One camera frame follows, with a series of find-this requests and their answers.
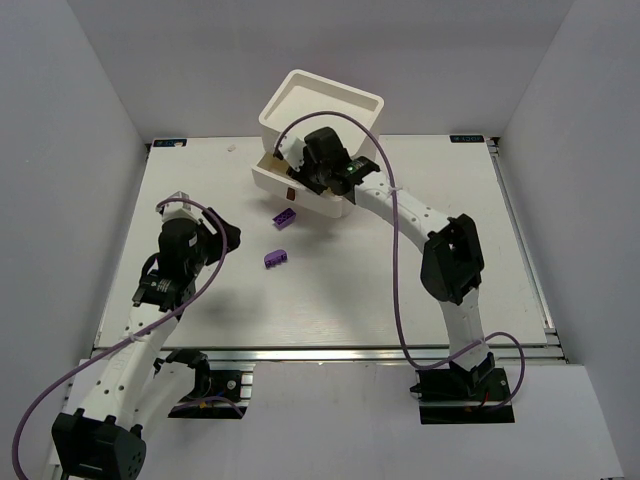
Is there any purple rounded lego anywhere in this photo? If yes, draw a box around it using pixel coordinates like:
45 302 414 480
263 249 288 269

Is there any purple rectangular lego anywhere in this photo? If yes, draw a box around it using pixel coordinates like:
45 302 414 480
272 208 297 230

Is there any white drawer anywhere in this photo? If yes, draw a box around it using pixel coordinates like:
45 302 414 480
252 153 353 219

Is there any white drawer cabinet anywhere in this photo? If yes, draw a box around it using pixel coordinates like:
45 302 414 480
258 69 384 160

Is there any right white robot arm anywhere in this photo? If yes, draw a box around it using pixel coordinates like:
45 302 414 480
278 127 495 383

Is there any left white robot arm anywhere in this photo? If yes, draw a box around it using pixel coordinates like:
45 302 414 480
52 200 241 479

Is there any left blue label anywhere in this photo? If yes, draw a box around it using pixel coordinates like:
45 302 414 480
152 139 187 148

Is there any blue label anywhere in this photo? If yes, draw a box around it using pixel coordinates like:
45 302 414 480
152 139 187 148
449 134 485 144

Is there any right blue label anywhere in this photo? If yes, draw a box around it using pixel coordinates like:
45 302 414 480
449 134 485 144

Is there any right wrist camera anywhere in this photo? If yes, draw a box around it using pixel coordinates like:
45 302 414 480
274 133 305 172

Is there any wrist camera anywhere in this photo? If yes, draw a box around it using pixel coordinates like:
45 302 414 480
155 191 199 223
274 133 305 172

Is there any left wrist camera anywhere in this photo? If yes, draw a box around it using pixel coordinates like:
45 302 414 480
155 191 199 223

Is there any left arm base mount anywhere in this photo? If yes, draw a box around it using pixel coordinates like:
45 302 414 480
154 349 252 419

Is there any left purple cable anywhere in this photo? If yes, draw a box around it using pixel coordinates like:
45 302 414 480
10 195 246 480

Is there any purple cable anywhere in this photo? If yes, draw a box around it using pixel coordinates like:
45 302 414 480
10 195 246 480
272 112 526 412

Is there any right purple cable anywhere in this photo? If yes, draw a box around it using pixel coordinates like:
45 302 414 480
272 112 526 412

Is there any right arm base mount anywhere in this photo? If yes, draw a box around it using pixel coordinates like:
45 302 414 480
410 368 515 425

